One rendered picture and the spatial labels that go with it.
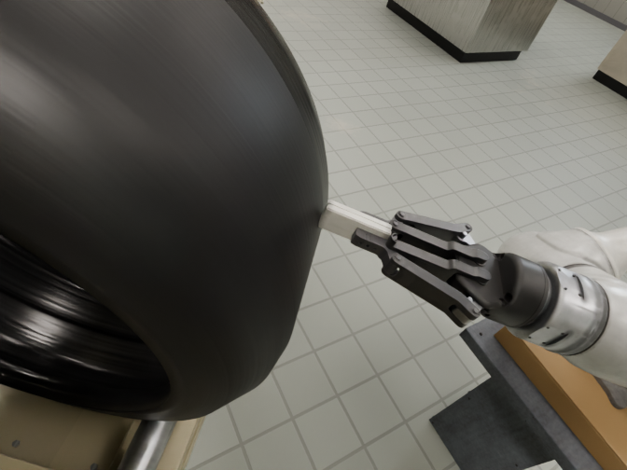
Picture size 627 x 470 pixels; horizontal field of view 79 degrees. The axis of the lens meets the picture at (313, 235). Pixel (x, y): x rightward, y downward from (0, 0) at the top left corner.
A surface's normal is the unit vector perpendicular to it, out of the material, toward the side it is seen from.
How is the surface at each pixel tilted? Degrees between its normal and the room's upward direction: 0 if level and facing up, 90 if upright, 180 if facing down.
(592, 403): 4
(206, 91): 41
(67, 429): 0
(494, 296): 8
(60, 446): 0
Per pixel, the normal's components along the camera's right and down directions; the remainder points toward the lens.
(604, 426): 0.15, -0.61
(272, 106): 0.86, -0.19
